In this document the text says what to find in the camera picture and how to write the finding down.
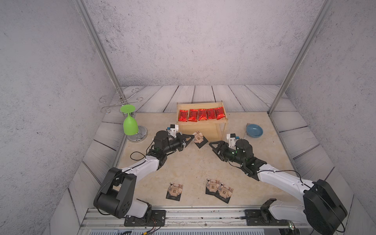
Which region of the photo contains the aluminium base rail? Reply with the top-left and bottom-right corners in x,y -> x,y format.
78,206 -> 317,235

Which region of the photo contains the green plastic wine glass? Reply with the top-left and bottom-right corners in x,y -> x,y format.
120,104 -> 139,136

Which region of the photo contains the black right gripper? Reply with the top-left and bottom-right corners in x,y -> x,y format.
209,140 -> 246,167

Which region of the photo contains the right aluminium frame post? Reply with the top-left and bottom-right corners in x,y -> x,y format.
267,0 -> 334,117

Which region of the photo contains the white handled fork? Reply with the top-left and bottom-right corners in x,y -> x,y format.
243,123 -> 250,140

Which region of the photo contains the black floral tea bag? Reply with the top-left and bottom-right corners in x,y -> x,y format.
205,179 -> 221,195
193,131 -> 208,149
215,183 -> 234,204
166,183 -> 183,201

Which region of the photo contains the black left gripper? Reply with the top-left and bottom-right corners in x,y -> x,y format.
162,133 -> 194,156

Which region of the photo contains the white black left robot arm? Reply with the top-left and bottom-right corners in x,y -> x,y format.
94,130 -> 194,227

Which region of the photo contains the red tea bag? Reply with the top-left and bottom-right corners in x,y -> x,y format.
188,109 -> 198,122
198,109 -> 208,121
207,108 -> 217,120
178,110 -> 189,122
214,107 -> 226,120

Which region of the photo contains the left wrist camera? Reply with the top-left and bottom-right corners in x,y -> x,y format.
166,124 -> 179,138

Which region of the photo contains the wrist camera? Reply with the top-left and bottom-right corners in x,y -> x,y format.
166,124 -> 179,138
226,133 -> 240,148

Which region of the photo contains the blue ceramic bowl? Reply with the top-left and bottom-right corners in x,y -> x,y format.
246,123 -> 263,138

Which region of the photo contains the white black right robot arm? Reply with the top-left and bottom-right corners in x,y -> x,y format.
209,139 -> 348,235

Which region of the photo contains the aluminium frame post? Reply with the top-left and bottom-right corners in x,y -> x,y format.
267,0 -> 334,117
73,0 -> 124,99

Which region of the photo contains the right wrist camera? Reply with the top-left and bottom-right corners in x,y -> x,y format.
226,133 -> 240,148

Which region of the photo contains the silver wire glass rack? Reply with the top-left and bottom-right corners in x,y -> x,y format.
99,86 -> 148,142

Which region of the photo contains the wooden two-tier shelf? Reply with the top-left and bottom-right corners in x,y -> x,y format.
176,102 -> 228,142

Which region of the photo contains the left aluminium frame post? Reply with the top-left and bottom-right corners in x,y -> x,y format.
73,0 -> 124,99

